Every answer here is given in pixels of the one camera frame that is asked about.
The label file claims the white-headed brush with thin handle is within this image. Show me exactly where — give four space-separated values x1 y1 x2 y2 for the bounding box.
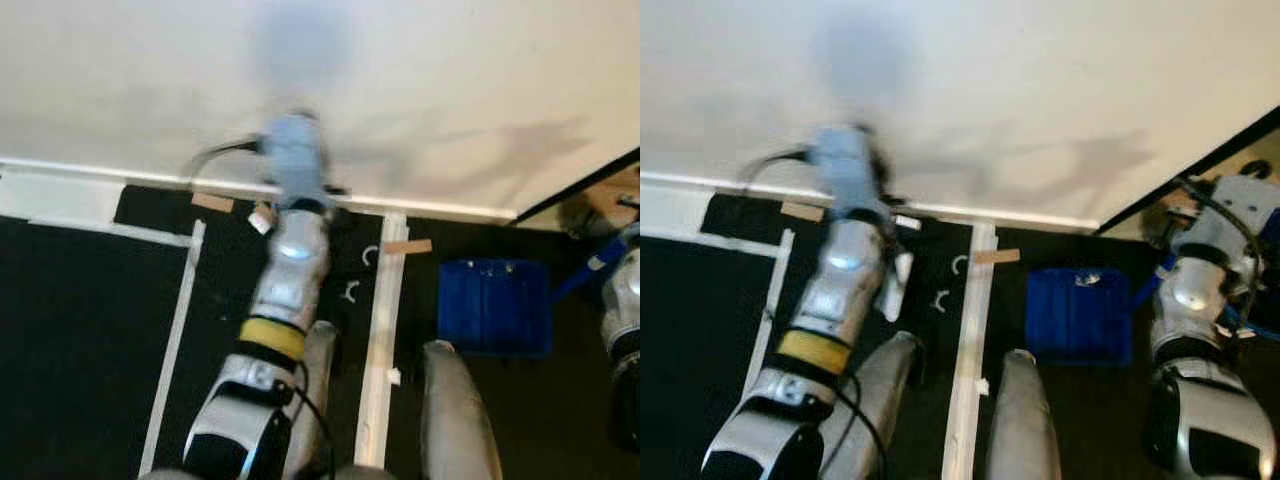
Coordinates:
885 250 916 323

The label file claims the blue long-handled dustpan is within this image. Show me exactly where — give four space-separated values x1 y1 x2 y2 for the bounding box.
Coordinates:
437 235 629 359
1025 258 1179 366

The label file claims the white floor tape strip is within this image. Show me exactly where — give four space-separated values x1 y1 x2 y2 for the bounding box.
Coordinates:
940 222 999 480
355 212 409 469
138 220 206 479
740 230 796 401

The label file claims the black floor mat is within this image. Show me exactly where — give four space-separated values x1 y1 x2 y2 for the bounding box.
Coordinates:
0 185 641 480
640 190 1280 480

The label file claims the grey left robot leg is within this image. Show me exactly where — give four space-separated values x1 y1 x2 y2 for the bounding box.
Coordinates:
820 330 921 480
285 320 341 480

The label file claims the grey robot leg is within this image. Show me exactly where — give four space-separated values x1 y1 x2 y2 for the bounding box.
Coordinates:
420 340 501 480
285 320 341 480
820 330 921 480
985 348 1061 480

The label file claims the grey right robot leg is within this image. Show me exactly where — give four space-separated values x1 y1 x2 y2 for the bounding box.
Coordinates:
420 340 501 480
985 348 1061 480

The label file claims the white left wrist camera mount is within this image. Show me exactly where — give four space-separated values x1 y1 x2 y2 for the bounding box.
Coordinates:
810 125 891 223
258 113 331 211

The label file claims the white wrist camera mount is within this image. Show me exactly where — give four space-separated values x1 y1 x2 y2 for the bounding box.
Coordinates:
258 113 331 211
1180 175 1280 261
810 125 891 223

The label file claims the black door frame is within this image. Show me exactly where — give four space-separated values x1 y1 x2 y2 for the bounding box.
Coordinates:
1095 105 1280 236
515 148 641 226

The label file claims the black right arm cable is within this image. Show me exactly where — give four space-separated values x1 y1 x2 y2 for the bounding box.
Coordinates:
1175 175 1266 321

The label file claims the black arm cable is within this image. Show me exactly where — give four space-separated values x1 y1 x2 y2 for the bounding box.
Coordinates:
188 138 263 181
740 148 816 191
1175 175 1266 321

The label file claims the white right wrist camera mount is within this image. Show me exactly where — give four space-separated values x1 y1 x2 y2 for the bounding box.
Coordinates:
1180 175 1280 261

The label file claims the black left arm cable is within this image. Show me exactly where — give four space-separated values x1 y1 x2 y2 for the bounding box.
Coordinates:
740 148 816 191
188 138 263 181

